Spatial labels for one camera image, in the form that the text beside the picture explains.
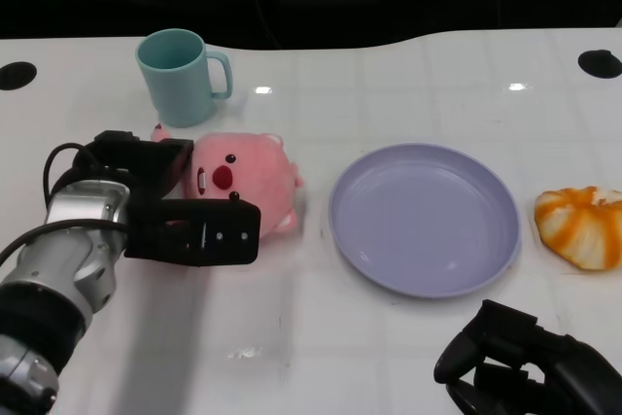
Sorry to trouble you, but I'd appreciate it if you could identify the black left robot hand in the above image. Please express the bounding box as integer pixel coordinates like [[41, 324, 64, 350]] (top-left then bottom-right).
[[72, 130, 262, 268]]

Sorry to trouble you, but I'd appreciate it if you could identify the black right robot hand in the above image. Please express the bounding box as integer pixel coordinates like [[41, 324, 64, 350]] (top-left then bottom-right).
[[433, 298, 622, 415]]

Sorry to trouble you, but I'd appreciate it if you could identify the pink plush beaver doll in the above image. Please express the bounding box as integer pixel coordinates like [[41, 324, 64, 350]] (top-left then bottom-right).
[[150, 122, 306, 241]]

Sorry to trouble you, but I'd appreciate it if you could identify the lavender plastic plate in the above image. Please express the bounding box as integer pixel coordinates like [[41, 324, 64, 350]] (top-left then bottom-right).
[[328, 142, 522, 299]]

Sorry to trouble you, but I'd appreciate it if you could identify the teal plastic mug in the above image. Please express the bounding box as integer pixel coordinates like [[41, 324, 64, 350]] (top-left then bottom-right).
[[134, 29, 233, 128]]

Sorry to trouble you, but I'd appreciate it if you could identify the orange striped bread toy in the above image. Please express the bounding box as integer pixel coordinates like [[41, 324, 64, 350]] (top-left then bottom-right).
[[534, 185, 622, 271]]

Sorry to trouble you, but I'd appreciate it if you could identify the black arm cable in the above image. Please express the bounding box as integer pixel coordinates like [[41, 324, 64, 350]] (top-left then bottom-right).
[[0, 142, 128, 263]]

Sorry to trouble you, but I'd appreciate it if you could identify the black table cable grommet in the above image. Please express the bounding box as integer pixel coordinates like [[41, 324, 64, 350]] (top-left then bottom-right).
[[577, 49, 622, 79], [0, 61, 37, 90]]

